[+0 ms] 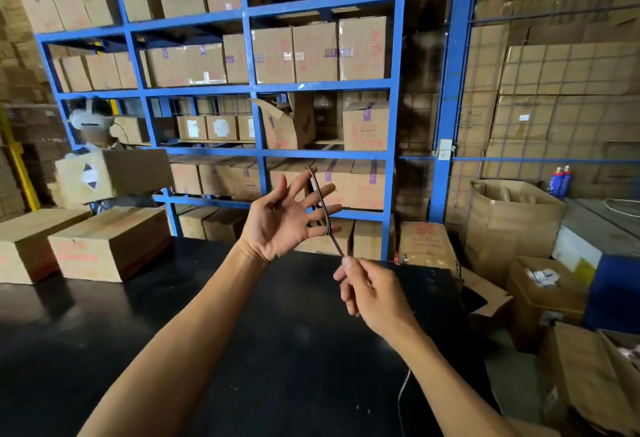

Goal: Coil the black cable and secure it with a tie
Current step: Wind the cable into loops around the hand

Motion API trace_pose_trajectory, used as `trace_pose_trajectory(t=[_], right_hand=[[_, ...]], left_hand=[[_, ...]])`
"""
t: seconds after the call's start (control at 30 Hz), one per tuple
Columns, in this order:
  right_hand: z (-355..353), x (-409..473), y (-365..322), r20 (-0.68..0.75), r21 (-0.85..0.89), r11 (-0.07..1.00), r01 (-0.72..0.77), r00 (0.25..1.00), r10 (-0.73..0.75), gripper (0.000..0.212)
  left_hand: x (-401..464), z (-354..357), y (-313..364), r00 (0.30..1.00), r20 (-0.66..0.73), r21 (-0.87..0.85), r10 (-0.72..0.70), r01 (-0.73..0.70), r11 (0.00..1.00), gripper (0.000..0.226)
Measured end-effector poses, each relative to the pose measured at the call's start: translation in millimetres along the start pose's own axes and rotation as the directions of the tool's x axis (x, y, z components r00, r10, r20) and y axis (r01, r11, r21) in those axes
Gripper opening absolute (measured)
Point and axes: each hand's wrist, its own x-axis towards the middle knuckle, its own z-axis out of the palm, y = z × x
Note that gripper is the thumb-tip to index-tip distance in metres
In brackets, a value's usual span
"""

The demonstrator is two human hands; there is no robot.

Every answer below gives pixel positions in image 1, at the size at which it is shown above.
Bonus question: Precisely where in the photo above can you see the cardboard box with red print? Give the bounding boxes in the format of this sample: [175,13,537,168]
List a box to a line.
[0,207,94,285]
[48,206,173,283]

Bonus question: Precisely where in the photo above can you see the open box with white items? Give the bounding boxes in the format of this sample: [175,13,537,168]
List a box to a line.
[506,255,591,353]

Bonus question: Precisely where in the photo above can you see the blue wire mesh partition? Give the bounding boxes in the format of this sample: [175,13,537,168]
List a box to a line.
[397,0,640,225]

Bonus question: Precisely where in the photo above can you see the person's right hand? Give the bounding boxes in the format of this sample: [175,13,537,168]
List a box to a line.
[333,256,422,346]

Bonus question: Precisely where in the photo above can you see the pile of dim brown cartons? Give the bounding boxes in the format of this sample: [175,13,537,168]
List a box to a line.
[0,0,73,225]

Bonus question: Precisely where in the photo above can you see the blue metal shelf rack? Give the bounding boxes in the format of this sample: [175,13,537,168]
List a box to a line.
[9,0,410,261]

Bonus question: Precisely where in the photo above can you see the yellow pole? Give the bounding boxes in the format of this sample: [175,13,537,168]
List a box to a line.
[0,104,42,213]

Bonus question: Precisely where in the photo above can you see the person's left hand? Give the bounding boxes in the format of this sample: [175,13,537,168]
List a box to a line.
[239,169,344,264]

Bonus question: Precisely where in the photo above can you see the wall of stacked brown cartons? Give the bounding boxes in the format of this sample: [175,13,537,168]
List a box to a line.
[405,0,640,200]

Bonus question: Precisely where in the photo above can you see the tall open cardboard box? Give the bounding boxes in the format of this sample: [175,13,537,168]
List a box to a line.
[464,179,567,288]

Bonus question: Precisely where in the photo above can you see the cardboard box with diamond label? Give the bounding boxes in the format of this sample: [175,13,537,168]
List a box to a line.
[54,148,175,206]

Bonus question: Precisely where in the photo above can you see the white cable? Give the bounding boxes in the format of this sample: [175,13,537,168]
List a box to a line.
[602,198,640,219]

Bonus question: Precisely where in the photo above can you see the large open cardboard box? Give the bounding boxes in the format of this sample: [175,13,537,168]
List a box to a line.
[540,322,640,437]

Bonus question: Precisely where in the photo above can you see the person's left forearm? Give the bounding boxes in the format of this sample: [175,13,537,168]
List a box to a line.
[77,243,269,437]

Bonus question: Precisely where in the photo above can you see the thin black cable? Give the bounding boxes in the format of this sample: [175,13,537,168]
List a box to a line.
[304,166,347,259]

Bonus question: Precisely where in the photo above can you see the rows of shelved cardboard boxes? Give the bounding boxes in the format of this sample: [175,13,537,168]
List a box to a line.
[5,0,400,258]

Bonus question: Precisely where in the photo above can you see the taped cardboard box red print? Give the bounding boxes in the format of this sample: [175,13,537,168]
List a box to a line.
[398,221,462,278]

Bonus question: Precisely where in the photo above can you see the torn cardboard flap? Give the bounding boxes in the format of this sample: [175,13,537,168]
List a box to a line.
[459,267,514,335]

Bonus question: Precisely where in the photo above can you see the person's right forearm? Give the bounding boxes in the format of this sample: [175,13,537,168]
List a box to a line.
[385,323,513,437]

